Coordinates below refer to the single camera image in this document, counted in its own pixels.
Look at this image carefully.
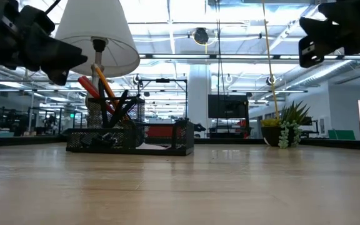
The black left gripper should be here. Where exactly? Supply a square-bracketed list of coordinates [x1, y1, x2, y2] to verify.
[0, 0, 89, 86]

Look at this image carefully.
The orange pencil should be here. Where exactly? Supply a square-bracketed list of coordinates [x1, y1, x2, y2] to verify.
[92, 63, 129, 121]

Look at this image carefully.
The black pen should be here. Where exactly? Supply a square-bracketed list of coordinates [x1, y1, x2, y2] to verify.
[98, 79, 107, 128]
[108, 89, 129, 128]
[117, 93, 141, 126]

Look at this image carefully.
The pale pink sticky note pad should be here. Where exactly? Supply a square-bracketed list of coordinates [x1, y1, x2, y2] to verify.
[136, 142, 168, 150]

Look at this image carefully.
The black mesh desk organizer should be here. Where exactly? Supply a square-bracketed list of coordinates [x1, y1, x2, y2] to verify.
[66, 96, 195, 156]

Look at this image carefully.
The white shade silver table lamp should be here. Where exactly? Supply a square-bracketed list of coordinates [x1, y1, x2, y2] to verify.
[54, 0, 141, 126]

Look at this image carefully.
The background robot rig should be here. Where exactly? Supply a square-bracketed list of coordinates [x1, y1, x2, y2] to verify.
[26, 107, 84, 136]

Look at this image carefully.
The green board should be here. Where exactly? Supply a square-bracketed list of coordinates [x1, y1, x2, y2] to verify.
[328, 129, 356, 141]

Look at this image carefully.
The red cabinet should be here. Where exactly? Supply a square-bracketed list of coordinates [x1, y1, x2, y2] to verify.
[145, 124, 181, 138]

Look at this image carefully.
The potted succulent plant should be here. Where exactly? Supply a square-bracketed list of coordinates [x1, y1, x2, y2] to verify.
[260, 100, 311, 149]

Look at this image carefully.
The black monitor screen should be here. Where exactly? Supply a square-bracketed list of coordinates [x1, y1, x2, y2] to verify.
[207, 94, 249, 119]

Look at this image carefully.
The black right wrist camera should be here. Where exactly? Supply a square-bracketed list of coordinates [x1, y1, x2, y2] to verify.
[297, 16, 346, 69]

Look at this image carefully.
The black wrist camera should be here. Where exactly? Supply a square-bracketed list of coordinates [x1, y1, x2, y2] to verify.
[19, 4, 56, 36]
[297, 16, 346, 69]

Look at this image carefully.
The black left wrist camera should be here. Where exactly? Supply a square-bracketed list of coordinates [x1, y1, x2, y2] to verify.
[19, 4, 56, 36]

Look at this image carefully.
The yellow hanging cord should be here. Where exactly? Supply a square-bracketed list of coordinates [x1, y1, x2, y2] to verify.
[262, 0, 278, 119]

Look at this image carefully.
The black background rig frame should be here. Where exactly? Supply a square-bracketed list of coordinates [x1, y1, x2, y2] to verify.
[137, 77, 189, 121]

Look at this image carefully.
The black ceiling cord reel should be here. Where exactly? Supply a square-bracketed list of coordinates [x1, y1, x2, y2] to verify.
[193, 27, 210, 46]

